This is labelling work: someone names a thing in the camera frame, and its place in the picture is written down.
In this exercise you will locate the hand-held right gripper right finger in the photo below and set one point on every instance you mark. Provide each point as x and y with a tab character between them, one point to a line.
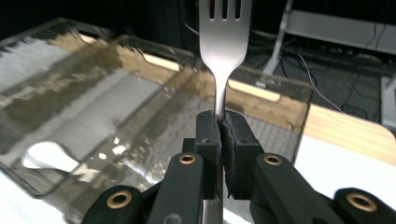
241	161

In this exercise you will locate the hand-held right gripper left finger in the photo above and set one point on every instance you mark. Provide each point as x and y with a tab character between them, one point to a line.
211	155

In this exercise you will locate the smoky clear plastic bin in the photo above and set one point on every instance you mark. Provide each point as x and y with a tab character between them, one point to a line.
37	59
274	124
102	105

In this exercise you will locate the silver metal fork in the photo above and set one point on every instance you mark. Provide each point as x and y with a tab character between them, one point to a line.
224	46

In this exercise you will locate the white ceramic spoon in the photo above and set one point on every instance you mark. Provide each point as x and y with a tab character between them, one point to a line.
49	155

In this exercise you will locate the white table cover sheet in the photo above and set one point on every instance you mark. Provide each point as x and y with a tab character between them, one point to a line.
336	168

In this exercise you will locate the white metal desk frame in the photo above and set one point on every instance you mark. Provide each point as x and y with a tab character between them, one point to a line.
327	28

